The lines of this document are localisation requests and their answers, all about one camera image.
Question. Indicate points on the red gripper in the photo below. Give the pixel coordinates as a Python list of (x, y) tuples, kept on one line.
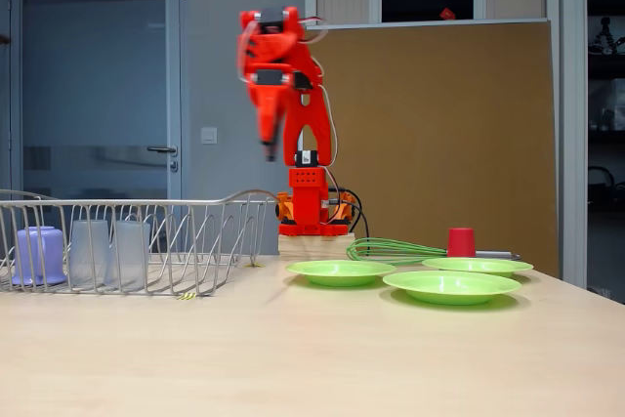
[(268, 101)]

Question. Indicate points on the grey translucent plastic cup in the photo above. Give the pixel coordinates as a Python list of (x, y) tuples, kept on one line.
[(131, 253), (88, 253)]

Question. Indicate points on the red plastic cup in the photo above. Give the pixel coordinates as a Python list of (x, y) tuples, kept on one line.
[(461, 243)]

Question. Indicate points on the purple plastic mug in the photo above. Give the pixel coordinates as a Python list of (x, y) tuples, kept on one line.
[(39, 253)]

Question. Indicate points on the red orange robot arm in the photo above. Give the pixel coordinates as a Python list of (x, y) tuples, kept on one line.
[(307, 202)]

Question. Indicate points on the orange table clamp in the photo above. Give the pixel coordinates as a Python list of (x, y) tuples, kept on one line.
[(285, 207)]

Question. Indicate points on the door lock cylinder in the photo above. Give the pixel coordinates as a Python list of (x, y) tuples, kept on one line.
[(174, 165)]

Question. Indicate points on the yellow black striped tape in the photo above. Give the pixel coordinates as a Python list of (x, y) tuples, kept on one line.
[(255, 265), (187, 296)]

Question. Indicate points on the green plastic plate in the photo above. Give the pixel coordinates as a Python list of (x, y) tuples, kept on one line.
[(473, 265), (449, 287), (342, 273)]

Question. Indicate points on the brown pin board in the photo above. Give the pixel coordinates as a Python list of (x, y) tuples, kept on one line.
[(464, 143)]

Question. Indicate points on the grey glass door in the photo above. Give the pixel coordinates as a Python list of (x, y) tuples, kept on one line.
[(97, 21)]

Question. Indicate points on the small red object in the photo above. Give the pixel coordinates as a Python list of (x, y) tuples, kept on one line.
[(446, 13)]

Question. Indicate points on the white light switch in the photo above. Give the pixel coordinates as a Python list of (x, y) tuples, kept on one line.
[(209, 135)]

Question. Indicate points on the flexible camera tripod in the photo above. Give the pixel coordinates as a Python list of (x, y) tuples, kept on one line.
[(607, 38)]

